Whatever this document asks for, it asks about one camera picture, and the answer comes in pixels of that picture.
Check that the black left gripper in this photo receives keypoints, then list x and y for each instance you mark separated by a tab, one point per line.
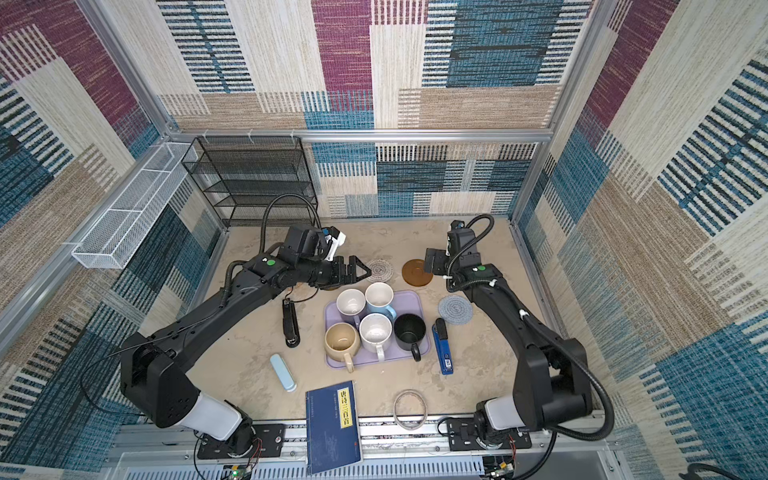
350	278

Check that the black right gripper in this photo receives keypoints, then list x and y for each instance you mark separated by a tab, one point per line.
440	256

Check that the brown round coaster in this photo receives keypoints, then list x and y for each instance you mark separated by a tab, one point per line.
413	273

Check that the clear glass coaster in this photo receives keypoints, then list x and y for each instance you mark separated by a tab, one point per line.
381	271

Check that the lilac white mug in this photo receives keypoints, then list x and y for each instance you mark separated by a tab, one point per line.
351	305

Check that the light blue mug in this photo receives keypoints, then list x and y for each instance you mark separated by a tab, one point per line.
379	297

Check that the grey woven round coaster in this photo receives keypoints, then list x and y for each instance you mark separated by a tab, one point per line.
455	310

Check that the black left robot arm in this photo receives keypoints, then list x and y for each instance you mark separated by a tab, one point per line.
153	369

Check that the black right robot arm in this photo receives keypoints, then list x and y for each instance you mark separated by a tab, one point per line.
553	388

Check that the white ceramic mug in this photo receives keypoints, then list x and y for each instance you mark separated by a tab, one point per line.
376	331

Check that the blue stapler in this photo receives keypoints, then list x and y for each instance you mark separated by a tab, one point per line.
441	340

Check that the beige ceramic mug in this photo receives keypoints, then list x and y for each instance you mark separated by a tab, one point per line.
342	343

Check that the black ceramic mug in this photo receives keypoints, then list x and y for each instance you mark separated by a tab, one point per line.
409	330

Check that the black stapler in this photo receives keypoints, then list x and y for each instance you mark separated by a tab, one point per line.
290	323

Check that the light blue small case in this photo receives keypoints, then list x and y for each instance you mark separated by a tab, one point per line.
283	373

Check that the clear tape roll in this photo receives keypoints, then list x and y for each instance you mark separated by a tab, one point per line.
410	411

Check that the dark blue book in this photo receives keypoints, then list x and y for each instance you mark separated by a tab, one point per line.
332	428

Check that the black wire shelf rack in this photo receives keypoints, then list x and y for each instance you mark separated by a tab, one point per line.
240	176

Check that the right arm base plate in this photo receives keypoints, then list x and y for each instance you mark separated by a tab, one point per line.
465	434

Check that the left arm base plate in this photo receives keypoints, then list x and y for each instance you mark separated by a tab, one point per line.
270	438

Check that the white wire mesh basket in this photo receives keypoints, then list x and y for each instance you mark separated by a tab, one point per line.
116	236

